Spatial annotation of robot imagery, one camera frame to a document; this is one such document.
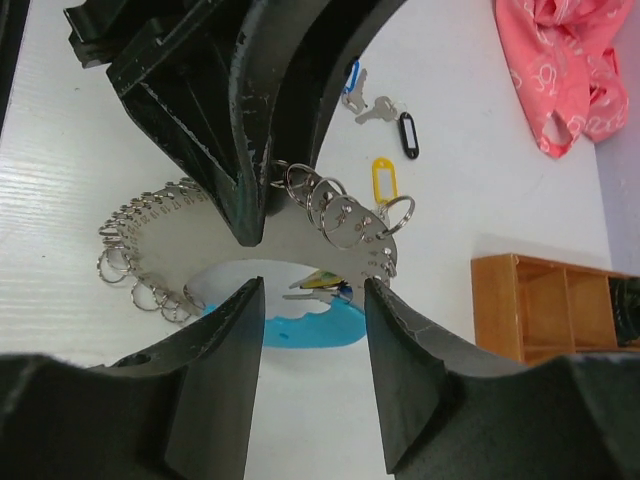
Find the black rolled band centre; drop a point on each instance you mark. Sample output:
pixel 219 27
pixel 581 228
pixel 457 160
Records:
pixel 624 294

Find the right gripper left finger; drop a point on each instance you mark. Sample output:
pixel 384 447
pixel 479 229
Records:
pixel 182 408

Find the blue tag key on disc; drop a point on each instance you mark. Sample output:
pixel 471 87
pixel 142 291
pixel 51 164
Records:
pixel 322 286

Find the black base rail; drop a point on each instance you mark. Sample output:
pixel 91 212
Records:
pixel 12 25

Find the pink plastic bag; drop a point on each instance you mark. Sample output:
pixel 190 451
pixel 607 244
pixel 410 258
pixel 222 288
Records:
pixel 564 68

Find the yellow tag key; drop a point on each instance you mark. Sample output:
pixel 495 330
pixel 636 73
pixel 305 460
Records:
pixel 384 181

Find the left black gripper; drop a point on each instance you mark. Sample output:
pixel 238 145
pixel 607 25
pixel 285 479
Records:
pixel 171 66

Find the wooden compartment tray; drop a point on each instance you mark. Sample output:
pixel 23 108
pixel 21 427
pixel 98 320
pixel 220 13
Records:
pixel 530 310

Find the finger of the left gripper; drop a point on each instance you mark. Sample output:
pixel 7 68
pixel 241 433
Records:
pixel 327 38

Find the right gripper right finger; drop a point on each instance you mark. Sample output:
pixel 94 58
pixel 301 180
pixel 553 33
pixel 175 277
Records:
pixel 437 398

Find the black key tag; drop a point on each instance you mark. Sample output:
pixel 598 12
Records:
pixel 408 135

